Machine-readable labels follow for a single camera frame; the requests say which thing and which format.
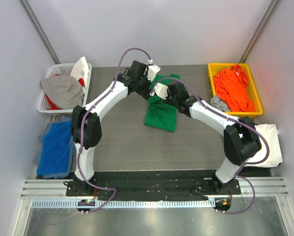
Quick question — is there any green t-shirt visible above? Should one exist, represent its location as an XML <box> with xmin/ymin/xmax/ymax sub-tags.
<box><xmin>144</xmin><ymin>73</ymin><xmax>181</xmax><ymax>133</ymax></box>

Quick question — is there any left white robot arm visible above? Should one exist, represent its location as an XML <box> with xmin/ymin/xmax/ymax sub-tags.
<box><xmin>71</xmin><ymin>59</ymin><xmax>161</xmax><ymax>196</ymax></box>

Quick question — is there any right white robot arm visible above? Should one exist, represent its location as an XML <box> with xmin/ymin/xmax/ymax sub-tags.
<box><xmin>154</xmin><ymin>81</ymin><xmax>262</xmax><ymax>194</ymax></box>

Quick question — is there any grey cloth in bin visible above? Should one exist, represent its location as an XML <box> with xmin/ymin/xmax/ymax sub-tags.
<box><xmin>210</xmin><ymin>95</ymin><xmax>231</xmax><ymax>112</ymax></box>

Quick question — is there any orange t-shirt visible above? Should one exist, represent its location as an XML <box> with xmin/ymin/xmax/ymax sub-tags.
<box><xmin>213</xmin><ymin>64</ymin><xmax>255</xmax><ymax>112</ymax></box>

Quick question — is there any white cloth in basket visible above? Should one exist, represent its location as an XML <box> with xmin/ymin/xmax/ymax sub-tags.
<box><xmin>70</xmin><ymin>57</ymin><xmax>92</xmax><ymax>84</ymax></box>

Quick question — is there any yellow plastic bin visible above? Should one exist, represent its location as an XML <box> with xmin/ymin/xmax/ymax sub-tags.
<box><xmin>208</xmin><ymin>63</ymin><xmax>263</xmax><ymax>118</ymax></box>

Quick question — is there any beige grey shirt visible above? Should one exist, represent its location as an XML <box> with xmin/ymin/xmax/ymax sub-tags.
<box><xmin>40</xmin><ymin>75</ymin><xmax>85</xmax><ymax>110</ymax></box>

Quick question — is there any white perforated basket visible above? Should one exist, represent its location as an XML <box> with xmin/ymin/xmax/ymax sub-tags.
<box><xmin>37</xmin><ymin>63</ymin><xmax>92</xmax><ymax>116</ymax></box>

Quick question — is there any white folded shirt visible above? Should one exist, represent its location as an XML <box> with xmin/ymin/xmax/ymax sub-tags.
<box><xmin>246</xmin><ymin>124</ymin><xmax>283</xmax><ymax>168</ymax></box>

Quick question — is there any blue checked shirt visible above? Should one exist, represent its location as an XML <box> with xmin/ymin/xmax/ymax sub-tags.
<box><xmin>34</xmin><ymin>116</ymin><xmax>76</xmax><ymax>179</ymax></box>

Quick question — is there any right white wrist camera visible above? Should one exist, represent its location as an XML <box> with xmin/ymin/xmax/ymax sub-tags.
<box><xmin>150</xmin><ymin>83</ymin><xmax>169</xmax><ymax>100</ymax></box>

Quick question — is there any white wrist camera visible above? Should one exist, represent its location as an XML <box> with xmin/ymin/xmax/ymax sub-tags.
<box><xmin>150</xmin><ymin>83</ymin><xmax>169</xmax><ymax>100</ymax></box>
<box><xmin>147</xmin><ymin>59</ymin><xmax>161</xmax><ymax>82</ymax></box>

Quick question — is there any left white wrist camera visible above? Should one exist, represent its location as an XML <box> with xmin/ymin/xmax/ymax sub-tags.
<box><xmin>147</xmin><ymin>59</ymin><xmax>161</xmax><ymax>82</ymax></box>

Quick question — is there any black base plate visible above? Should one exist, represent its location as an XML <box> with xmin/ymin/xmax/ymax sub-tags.
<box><xmin>63</xmin><ymin>170</ymin><xmax>241</xmax><ymax>202</ymax></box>

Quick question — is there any slotted cable duct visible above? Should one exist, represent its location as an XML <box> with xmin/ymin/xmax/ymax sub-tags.
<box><xmin>31</xmin><ymin>198</ymin><xmax>215</xmax><ymax>209</ymax></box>

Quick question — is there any left aluminium corner rail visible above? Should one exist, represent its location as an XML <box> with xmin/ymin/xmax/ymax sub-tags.
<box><xmin>19</xmin><ymin>0</ymin><xmax>60</xmax><ymax>64</ymax></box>

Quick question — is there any aluminium corner rail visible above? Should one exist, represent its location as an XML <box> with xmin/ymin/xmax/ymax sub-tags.
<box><xmin>239</xmin><ymin>0</ymin><xmax>281</xmax><ymax>63</ymax></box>
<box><xmin>19</xmin><ymin>0</ymin><xmax>60</xmax><ymax>64</ymax></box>

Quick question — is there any right aluminium corner rail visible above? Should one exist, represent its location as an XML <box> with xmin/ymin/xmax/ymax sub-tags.
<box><xmin>239</xmin><ymin>0</ymin><xmax>281</xmax><ymax>63</ymax></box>

